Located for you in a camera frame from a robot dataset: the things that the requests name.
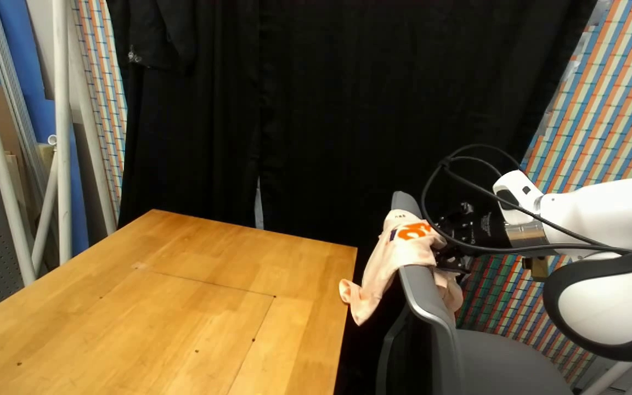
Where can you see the peach pink shirt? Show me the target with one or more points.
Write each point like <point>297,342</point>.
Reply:
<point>384,267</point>

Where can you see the grey fabric chair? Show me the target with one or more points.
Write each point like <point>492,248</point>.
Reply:
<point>433,342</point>

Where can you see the black curtain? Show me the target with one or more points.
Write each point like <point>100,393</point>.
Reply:
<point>316,110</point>

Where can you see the colourful striped panel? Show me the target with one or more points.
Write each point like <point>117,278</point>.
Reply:
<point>100,88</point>
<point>609,94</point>

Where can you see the white metal frame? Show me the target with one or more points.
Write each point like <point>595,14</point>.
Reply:
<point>59,110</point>

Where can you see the wooden table with black legs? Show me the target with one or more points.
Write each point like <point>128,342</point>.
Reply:
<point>153,307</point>

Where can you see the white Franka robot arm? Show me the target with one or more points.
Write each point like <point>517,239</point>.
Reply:
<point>609,212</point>

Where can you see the blue roll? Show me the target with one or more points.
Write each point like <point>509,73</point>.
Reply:
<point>34,73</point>

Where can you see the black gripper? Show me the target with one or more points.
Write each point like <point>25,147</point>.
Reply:
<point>476,223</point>

